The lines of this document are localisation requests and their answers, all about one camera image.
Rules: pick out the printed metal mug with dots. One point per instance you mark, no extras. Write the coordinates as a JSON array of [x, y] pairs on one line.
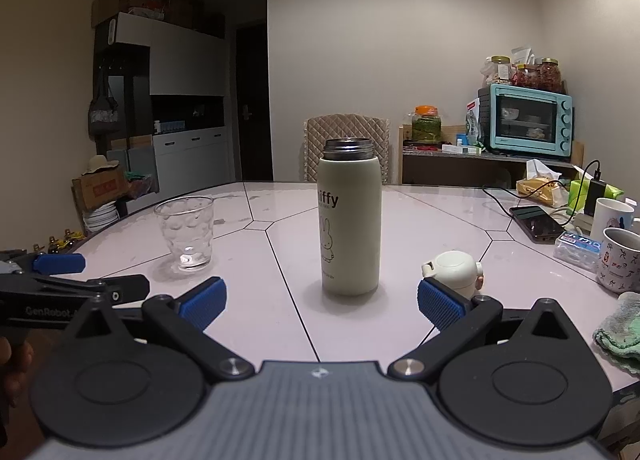
[[622, 262]]

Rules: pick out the glass jar red contents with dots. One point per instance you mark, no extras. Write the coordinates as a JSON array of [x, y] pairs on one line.
[[526, 76], [550, 76]]

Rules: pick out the flat white box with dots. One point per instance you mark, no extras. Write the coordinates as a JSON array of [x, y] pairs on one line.
[[461, 149]]

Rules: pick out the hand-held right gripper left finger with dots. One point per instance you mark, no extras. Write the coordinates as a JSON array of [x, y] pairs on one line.
[[202, 304]]

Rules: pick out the stack of white plates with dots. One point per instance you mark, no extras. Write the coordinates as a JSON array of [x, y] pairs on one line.
[[102, 220]]

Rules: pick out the white green snack bag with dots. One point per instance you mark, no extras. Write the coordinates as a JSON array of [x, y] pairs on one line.
[[472, 125]]

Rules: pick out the green box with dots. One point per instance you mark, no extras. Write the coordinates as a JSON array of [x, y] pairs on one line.
[[614, 190]]

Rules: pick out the black smartphone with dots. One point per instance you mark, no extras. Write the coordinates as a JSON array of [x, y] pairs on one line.
[[537, 224]]

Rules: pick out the white and black cabinet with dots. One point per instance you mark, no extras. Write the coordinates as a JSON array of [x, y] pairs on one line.
[[187, 60]]

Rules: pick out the black charger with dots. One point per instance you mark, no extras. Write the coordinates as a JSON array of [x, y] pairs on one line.
[[595, 196]]

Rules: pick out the turquoise toaster oven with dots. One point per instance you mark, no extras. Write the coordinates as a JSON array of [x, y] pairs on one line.
[[530, 118]]

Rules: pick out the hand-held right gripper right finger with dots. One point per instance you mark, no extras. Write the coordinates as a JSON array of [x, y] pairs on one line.
[[441, 307]]

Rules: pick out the beige quilted chair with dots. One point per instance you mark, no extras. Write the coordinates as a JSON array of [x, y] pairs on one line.
[[345, 126]]

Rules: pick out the person's left hand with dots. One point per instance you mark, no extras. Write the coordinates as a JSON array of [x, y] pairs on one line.
[[26, 370]]

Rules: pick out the wooden side table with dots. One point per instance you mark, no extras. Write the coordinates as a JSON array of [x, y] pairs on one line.
[[450, 168]]

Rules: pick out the cream insulated bottle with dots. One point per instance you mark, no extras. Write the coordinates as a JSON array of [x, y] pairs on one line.
[[350, 240]]

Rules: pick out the grey hanging bag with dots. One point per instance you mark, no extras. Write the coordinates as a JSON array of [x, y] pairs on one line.
[[102, 113]]

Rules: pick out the blue tissue packet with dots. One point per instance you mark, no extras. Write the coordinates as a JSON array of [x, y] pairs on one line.
[[575, 250]]

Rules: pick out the pickle jar orange lid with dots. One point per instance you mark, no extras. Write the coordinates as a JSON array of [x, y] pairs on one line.
[[426, 126]]

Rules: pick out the straw hat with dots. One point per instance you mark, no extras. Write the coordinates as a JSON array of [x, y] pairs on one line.
[[102, 164]]

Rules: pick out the green cloth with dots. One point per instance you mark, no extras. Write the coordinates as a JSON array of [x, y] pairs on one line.
[[622, 335]]

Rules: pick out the cream bottle cap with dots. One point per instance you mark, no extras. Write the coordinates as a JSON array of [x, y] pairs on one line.
[[452, 269]]

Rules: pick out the boxes on cabinet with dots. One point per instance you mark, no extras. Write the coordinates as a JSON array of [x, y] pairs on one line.
[[145, 8]]

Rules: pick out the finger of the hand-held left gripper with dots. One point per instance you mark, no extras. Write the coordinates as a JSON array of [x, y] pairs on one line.
[[57, 263], [125, 287]]

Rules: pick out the white mug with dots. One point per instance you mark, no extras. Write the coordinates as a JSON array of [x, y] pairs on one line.
[[611, 217]]

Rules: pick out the glass jar pale contents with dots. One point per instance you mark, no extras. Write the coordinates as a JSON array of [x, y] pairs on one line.
[[500, 71]]

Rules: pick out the dark door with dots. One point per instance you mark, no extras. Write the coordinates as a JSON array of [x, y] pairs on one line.
[[254, 100]]

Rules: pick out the cardboard box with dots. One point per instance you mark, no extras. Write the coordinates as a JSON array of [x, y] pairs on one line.
[[100, 190]]

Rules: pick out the clear glass bowl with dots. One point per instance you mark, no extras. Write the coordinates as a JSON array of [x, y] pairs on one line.
[[186, 235]]

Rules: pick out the yellow tissue pack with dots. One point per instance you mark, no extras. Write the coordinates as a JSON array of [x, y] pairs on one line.
[[540, 190]]

